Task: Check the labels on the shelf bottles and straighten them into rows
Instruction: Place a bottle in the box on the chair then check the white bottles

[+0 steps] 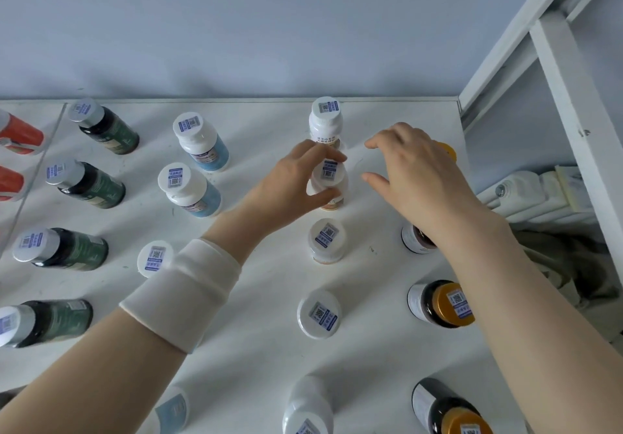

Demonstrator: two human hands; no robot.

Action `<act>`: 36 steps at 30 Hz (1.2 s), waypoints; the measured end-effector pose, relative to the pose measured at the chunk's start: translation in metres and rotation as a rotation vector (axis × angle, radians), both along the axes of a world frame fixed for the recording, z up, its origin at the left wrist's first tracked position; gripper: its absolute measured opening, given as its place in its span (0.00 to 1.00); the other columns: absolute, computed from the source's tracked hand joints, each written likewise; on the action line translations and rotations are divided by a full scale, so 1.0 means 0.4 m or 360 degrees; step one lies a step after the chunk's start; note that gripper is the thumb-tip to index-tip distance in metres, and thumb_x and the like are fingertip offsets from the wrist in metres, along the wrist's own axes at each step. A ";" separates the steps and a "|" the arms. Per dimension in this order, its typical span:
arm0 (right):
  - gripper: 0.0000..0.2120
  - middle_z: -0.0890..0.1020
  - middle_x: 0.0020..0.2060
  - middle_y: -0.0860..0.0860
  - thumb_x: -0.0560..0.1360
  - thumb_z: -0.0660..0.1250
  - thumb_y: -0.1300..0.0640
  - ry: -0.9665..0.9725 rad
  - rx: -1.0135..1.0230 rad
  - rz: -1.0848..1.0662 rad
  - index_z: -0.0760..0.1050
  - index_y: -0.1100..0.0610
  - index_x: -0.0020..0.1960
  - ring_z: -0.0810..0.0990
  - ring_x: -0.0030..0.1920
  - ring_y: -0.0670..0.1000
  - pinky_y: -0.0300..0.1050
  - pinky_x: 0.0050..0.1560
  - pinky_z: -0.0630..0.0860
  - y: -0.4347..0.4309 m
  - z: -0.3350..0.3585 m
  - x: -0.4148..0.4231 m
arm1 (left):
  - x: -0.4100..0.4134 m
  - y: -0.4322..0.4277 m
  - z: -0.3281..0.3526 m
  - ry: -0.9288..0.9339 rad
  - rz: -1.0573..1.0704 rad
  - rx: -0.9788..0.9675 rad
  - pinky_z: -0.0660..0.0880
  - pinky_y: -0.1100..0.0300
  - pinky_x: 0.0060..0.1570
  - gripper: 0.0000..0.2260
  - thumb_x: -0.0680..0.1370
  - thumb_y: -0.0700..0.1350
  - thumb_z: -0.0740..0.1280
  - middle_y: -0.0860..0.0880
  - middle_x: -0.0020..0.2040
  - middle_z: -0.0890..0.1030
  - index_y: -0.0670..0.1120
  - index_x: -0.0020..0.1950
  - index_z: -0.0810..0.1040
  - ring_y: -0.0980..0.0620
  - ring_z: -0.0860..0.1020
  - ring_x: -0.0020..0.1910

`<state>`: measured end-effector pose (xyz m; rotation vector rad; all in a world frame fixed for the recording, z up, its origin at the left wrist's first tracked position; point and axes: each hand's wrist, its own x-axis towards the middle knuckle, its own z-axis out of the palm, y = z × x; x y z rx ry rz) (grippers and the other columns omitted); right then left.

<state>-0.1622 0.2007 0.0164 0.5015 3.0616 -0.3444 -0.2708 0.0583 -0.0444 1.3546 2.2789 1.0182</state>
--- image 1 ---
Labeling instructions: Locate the row of red-capped orange bottles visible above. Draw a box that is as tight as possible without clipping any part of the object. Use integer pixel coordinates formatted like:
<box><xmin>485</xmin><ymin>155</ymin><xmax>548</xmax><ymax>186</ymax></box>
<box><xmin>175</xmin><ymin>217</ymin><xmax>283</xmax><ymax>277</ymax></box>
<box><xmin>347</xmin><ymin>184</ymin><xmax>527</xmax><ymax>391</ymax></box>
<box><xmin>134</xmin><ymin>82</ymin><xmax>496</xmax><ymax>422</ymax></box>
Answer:
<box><xmin>0</xmin><ymin>101</ymin><xmax>67</xmax><ymax>254</ymax></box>

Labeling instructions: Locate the person's right forearm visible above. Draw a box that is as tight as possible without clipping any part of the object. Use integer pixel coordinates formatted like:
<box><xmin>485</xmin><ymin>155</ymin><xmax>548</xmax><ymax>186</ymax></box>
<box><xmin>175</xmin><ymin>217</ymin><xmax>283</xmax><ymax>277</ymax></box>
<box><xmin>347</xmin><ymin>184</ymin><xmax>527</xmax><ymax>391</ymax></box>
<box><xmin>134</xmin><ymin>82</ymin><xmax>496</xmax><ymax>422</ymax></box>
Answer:
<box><xmin>440</xmin><ymin>222</ymin><xmax>623</xmax><ymax>434</ymax></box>

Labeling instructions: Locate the person's right hand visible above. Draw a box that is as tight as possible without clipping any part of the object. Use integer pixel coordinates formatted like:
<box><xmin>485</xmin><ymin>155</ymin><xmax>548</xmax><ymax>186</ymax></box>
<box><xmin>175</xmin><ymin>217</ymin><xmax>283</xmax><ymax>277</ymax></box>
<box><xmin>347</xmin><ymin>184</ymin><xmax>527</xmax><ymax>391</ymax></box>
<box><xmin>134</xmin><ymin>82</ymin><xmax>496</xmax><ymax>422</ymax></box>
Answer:
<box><xmin>362</xmin><ymin>122</ymin><xmax>510</xmax><ymax>260</ymax></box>

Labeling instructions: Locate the person's left forearm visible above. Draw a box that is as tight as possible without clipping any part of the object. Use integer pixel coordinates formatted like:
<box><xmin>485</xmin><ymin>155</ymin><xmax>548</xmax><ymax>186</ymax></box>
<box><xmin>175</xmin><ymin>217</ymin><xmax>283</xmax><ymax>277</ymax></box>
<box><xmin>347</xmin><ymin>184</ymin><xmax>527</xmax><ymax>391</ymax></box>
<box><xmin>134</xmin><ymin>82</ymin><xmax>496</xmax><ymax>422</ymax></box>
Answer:
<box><xmin>0</xmin><ymin>229</ymin><xmax>254</xmax><ymax>434</ymax></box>

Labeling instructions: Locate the silver cap green bottle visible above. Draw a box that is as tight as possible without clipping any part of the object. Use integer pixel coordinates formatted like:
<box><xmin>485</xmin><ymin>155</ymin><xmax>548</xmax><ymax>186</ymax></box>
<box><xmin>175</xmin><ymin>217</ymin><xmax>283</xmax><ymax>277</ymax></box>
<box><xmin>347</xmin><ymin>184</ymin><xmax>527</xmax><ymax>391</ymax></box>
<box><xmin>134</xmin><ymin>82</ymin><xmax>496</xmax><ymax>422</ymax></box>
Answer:
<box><xmin>11</xmin><ymin>228</ymin><xmax>110</xmax><ymax>272</ymax></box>
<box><xmin>45</xmin><ymin>159</ymin><xmax>127</xmax><ymax>209</ymax></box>
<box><xmin>67</xmin><ymin>98</ymin><xmax>141</xmax><ymax>155</ymax></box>
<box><xmin>0</xmin><ymin>385</ymin><xmax>28</xmax><ymax>409</ymax></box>
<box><xmin>0</xmin><ymin>300</ymin><xmax>94</xmax><ymax>350</ymax></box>

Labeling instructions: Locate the white cap blue bottle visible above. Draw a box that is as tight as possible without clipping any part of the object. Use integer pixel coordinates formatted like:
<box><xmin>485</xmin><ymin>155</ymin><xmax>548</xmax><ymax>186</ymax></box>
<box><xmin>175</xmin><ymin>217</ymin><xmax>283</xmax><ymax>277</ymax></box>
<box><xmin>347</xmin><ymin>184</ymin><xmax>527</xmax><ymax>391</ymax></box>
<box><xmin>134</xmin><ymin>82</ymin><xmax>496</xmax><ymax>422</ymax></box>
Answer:
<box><xmin>145</xmin><ymin>385</ymin><xmax>191</xmax><ymax>434</ymax></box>
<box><xmin>157</xmin><ymin>162</ymin><xmax>223</xmax><ymax>217</ymax></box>
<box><xmin>172</xmin><ymin>111</ymin><xmax>230</xmax><ymax>172</ymax></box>
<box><xmin>136</xmin><ymin>239</ymin><xmax>175</xmax><ymax>279</ymax></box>

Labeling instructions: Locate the person's left hand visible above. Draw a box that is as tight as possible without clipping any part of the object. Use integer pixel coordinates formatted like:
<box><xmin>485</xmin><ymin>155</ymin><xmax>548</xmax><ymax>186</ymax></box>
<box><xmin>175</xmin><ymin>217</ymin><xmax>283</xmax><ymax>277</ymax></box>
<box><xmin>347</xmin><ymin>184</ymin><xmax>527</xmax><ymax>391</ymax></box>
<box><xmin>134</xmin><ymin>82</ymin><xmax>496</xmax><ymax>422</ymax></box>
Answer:
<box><xmin>209</xmin><ymin>139</ymin><xmax>348</xmax><ymax>259</ymax></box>

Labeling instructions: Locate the white metal shelf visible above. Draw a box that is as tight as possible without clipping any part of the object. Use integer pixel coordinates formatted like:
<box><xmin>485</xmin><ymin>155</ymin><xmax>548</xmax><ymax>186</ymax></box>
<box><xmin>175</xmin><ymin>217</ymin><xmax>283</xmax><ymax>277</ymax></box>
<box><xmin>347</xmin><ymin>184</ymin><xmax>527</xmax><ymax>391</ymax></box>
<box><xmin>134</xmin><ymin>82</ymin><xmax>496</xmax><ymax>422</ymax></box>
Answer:
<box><xmin>0</xmin><ymin>0</ymin><xmax>623</xmax><ymax>434</ymax></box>

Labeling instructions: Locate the white knit wristband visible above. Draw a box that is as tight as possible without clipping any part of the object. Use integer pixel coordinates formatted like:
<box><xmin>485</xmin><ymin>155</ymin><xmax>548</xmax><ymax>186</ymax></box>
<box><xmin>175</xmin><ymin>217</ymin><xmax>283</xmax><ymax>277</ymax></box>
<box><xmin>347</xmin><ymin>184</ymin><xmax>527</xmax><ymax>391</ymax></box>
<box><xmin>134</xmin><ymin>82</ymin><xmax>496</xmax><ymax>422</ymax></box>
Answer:
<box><xmin>119</xmin><ymin>239</ymin><xmax>243</xmax><ymax>355</ymax></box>

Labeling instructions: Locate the grey green cloth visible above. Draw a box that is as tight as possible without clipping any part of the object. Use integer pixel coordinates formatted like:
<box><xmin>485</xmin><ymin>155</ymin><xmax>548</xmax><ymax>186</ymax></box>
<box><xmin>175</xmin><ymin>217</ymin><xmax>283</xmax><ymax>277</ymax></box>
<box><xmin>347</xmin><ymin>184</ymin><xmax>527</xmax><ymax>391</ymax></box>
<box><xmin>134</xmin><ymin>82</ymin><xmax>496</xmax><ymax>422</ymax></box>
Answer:
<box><xmin>511</xmin><ymin>229</ymin><xmax>623</xmax><ymax>308</ymax></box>

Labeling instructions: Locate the white radiator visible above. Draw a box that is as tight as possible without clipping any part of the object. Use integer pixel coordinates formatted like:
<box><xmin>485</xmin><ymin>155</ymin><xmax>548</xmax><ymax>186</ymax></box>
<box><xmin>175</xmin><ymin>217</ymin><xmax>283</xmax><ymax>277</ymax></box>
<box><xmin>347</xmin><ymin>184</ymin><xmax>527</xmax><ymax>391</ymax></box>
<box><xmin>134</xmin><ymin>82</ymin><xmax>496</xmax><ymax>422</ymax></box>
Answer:
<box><xmin>476</xmin><ymin>165</ymin><xmax>600</xmax><ymax>228</ymax></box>

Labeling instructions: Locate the white notepad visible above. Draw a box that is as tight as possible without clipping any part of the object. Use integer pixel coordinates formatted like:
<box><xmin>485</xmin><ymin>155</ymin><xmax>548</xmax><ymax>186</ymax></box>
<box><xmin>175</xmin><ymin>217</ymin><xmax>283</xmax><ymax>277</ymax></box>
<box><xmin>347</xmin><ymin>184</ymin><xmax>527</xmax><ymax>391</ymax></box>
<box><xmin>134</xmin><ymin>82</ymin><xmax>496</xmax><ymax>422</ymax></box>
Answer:
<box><xmin>554</xmin><ymin>165</ymin><xmax>585</xmax><ymax>211</ymax></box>

